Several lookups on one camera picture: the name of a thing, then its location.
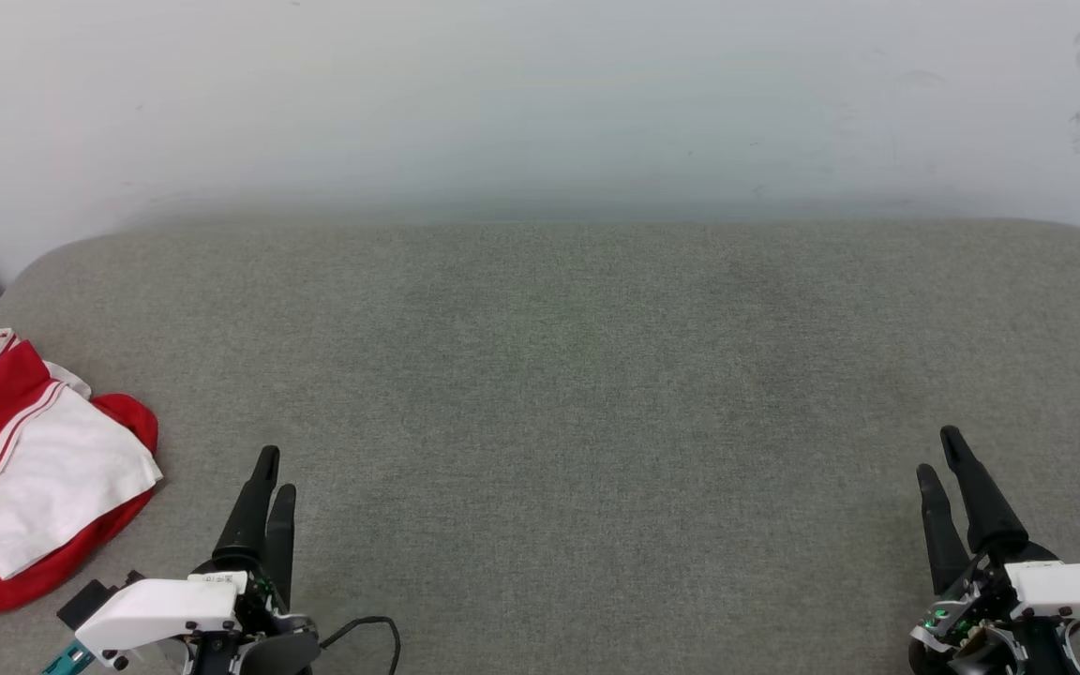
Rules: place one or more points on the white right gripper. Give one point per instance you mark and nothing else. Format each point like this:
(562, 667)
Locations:
(1065, 586)

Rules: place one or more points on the red and white basketball jersey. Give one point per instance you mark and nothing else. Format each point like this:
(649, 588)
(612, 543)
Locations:
(52, 469)

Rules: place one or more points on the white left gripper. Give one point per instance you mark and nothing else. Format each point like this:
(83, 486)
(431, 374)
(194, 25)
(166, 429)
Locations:
(165, 609)

